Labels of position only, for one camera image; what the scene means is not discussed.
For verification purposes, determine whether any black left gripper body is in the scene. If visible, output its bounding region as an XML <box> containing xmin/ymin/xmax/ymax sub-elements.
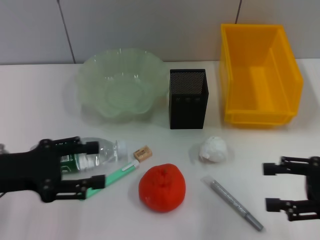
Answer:
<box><xmin>0</xmin><ymin>139</ymin><xmax>63</xmax><ymax>203</ymax></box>

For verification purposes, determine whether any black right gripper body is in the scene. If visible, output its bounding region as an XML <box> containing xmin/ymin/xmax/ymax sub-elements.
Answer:
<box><xmin>306</xmin><ymin>156</ymin><xmax>320</xmax><ymax>202</ymax></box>

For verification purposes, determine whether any clear bottle with green label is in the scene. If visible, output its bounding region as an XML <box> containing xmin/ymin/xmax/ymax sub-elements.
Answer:
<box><xmin>58</xmin><ymin>136</ymin><xmax>129</xmax><ymax>175</ymax></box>

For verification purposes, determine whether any beige eraser block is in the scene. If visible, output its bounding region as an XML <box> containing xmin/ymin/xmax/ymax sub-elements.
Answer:
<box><xmin>133</xmin><ymin>147</ymin><xmax>153</xmax><ymax>163</ymax></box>

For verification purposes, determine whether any white paper ball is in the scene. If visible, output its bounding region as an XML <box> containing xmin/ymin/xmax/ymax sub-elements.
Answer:
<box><xmin>198</xmin><ymin>136</ymin><xmax>229</xmax><ymax>163</ymax></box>

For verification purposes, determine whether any orange fruit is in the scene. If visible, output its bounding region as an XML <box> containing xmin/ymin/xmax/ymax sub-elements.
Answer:
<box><xmin>138</xmin><ymin>163</ymin><xmax>187</xmax><ymax>213</ymax></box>

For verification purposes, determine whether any grey marker pen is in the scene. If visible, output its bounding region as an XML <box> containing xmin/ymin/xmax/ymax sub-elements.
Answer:
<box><xmin>200</xmin><ymin>175</ymin><xmax>265</xmax><ymax>232</ymax></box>

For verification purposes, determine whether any green glass fruit bowl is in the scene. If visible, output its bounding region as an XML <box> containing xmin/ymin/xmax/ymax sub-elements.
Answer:
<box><xmin>77</xmin><ymin>48</ymin><xmax>168</xmax><ymax>125</ymax></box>

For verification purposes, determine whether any black mesh pen holder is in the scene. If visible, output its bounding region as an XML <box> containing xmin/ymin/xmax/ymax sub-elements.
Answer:
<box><xmin>169</xmin><ymin>68</ymin><xmax>210</xmax><ymax>130</ymax></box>

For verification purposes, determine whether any yellow plastic bin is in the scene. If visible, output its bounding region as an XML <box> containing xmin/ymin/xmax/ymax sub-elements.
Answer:
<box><xmin>219</xmin><ymin>23</ymin><xmax>305</xmax><ymax>129</ymax></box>

